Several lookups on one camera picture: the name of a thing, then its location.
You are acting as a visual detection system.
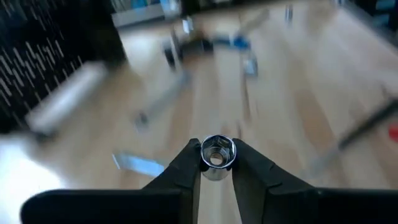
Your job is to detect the screwdriver with red-capped handle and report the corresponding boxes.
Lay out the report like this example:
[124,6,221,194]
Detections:
[300,98,398,179]

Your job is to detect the chrome socket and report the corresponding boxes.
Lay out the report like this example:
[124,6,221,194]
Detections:
[242,55,259,78]
[182,17,194,34]
[200,134,238,182]

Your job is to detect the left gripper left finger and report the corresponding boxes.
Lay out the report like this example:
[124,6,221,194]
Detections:
[21,138,202,224]

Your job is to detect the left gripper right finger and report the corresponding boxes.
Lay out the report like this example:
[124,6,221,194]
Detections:
[231,138,398,224]

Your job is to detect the small screw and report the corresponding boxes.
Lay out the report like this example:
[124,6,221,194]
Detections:
[285,3,294,23]

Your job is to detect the blue T-handle hex key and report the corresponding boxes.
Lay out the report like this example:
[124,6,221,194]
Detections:
[214,34,251,51]

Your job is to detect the black perforated pegboard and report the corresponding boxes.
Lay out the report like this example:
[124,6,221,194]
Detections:
[0,0,127,134]

